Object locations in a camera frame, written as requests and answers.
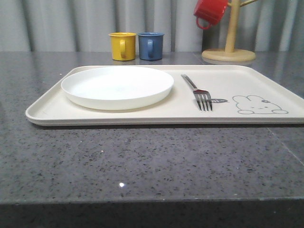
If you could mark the silver metal fork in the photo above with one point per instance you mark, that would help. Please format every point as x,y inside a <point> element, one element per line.
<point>203,97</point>

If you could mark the white round plate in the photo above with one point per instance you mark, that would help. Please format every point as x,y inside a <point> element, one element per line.
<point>117,88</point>

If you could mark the blue enamel mug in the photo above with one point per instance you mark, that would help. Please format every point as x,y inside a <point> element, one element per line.
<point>150,45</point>

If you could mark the yellow enamel mug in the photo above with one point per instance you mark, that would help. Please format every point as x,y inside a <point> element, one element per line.
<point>123,46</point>

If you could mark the beige rabbit serving tray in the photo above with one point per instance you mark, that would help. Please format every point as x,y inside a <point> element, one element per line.
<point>240,95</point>

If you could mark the wooden mug tree stand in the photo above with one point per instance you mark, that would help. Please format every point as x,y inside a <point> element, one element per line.
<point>229,53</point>

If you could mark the red enamel mug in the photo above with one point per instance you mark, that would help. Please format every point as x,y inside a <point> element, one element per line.
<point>211,11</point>

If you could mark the grey curtain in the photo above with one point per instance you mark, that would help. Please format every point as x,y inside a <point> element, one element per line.
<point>85,25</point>

